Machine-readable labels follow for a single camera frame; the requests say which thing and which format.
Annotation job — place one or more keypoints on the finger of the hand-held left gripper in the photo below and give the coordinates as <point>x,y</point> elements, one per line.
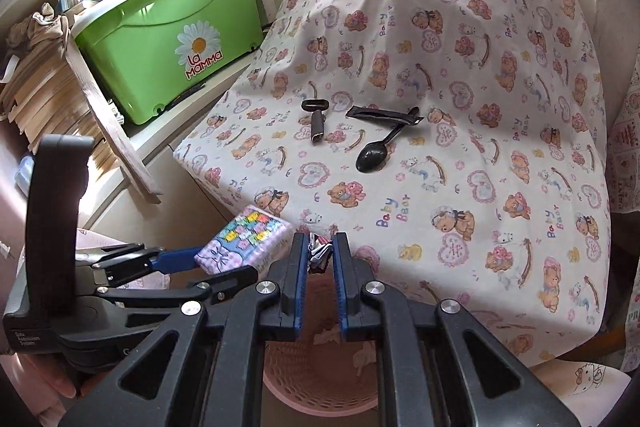
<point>235,281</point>
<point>175,261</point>

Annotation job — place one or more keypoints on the black plastic spoon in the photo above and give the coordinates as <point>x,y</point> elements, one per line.
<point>371,157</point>

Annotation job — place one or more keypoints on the green storage box white lid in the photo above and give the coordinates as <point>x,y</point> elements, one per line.
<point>125,67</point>

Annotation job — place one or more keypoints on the pink print cloth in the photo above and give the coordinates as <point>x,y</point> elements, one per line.
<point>627,157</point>

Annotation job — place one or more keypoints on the patterned tissue pack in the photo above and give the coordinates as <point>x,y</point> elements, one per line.
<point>240,232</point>

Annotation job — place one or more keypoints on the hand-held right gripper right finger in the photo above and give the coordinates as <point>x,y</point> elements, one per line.
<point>341,297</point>

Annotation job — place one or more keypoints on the black peeler tool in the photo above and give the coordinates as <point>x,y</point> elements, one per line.
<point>318,127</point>

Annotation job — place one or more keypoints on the bear print tablecloth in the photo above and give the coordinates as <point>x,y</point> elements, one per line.
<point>450,57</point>

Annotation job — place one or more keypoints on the white shelf unit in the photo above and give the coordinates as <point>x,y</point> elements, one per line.
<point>165,142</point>

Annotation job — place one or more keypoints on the pink plastic basket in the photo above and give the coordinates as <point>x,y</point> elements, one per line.
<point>320,387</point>

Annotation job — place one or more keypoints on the candy wrapper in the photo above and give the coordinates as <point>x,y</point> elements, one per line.
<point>320,254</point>

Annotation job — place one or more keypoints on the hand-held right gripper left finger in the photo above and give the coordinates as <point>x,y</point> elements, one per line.
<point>301,297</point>

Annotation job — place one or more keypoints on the white fabric strip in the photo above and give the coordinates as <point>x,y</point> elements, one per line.
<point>9,69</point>

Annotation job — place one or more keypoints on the person's left hand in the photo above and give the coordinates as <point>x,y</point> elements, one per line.
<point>60,384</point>

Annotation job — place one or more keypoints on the black wrapper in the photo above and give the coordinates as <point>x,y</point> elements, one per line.
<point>375,114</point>

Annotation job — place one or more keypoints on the weathered wooden plank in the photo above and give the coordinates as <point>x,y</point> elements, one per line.
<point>100,107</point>

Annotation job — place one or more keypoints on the beige crumpled cloth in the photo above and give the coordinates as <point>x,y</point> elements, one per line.
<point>45,29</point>

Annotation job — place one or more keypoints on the pink cartoon print pajama pants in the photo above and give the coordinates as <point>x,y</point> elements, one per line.
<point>585,387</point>

